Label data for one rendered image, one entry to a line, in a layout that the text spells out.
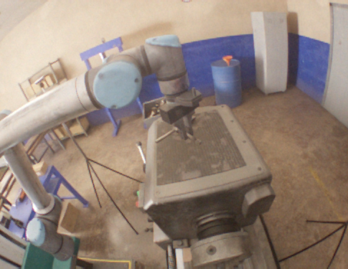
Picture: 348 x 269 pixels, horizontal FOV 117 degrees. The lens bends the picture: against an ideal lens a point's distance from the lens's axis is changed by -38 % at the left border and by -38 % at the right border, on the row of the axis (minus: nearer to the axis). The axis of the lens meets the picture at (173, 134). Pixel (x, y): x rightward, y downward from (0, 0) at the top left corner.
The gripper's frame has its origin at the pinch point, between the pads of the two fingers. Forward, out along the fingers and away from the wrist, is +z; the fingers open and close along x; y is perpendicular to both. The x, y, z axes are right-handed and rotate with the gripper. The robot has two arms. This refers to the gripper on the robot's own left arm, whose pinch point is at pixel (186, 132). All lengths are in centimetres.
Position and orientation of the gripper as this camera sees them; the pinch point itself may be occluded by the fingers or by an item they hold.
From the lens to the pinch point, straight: 61.2
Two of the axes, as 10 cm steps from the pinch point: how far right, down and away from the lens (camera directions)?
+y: -6.1, -3.7, 7.1
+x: -7.6, 5.2, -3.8
